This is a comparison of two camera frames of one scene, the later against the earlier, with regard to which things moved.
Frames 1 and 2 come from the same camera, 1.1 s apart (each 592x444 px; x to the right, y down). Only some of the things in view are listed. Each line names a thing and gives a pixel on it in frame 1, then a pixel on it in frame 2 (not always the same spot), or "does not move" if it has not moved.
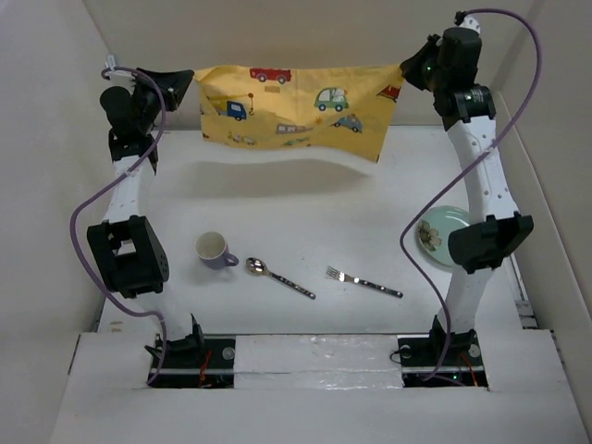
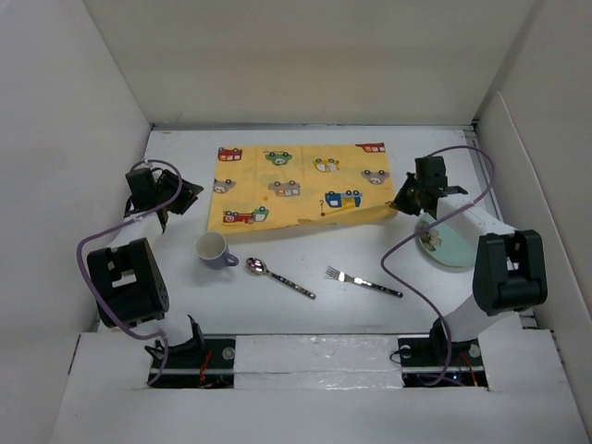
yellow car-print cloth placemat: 340,109 -> 266,187
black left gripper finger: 173,98 -> 183,203
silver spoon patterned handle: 258,267 does not move
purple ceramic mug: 213,251 does not move
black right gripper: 412,66 -> 400,203
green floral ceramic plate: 434,229 does not move
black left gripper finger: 178,80 -> 190,189
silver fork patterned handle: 335,274 does not move
